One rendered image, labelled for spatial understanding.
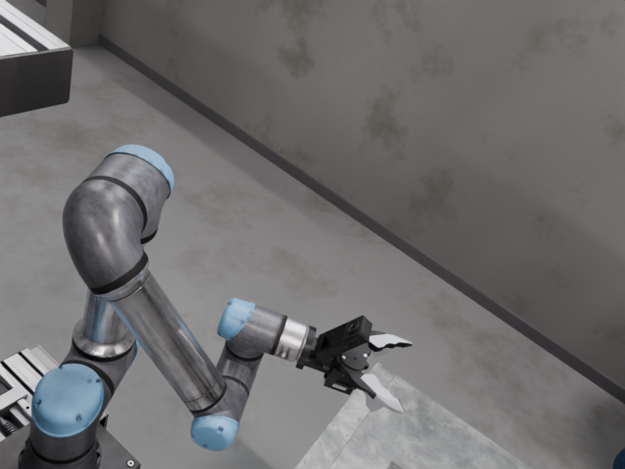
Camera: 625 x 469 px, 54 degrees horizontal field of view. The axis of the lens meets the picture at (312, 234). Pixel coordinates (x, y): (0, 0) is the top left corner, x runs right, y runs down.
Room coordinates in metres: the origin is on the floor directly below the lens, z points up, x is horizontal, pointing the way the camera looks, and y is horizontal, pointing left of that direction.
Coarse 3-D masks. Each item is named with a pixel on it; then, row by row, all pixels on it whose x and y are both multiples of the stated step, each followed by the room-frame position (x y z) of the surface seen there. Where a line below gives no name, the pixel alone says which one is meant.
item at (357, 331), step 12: (348, 324) 0.81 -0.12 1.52; (360, 324) 0.79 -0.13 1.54; (372, 324) 0.81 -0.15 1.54; (324, 336) 0.81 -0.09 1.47; (336, 336) 0.80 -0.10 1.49; (348, 336) 0.78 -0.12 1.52; (360, 336) 0.77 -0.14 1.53; (324, 348) 0.78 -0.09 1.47; (336, 348) 0.78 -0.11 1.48; (348, 348) 0.78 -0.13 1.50
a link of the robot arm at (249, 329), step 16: (240, 304) 0.80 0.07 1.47; (256, 304) 0.83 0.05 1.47; (224, 320) 0.77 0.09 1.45; (240, 320) 0.78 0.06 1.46; (256, 320) 0.78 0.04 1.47; (272, 320) 0.79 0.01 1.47; (224, 336) 0.77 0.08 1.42; (240, 336) 0.76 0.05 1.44; (256, 336) 0.77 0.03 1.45; (272, 336) 0.77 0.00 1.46; (240, 352) 0.76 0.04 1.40; (256, 352) 0.77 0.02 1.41; (272, 352) 0.77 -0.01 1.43
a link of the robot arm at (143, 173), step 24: (96, 168) 0.76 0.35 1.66; (120, 168) 0.76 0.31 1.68; (144, 168) 0.79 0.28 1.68; (168, 168) 0.84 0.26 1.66; (144, 192) 0.75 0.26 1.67; (168, 192) 0.83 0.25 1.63; (144, 216) 0.72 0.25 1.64; (144, 240) 0.77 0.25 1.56; (96, 312) 0.75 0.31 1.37; (96, 336) 0.75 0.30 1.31; (120, 336) 0.78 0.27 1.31; (96, 360) 0.74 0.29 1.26; (120, 360) 0.77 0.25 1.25
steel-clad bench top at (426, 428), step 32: (384, 384) 1.42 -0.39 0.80; (352, 416) 1.25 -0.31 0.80; (384, 416) 1.29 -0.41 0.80; (416, 416) 1.34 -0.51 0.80; (448, 416) 1.39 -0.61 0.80; (320, 448) 1.10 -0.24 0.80; (352, 448) 1.14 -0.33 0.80; (384, 448) 1.18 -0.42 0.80; (416, 448) 1.22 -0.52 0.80; (448, 448) 1.27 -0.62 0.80; (480, 448) 1.32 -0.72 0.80
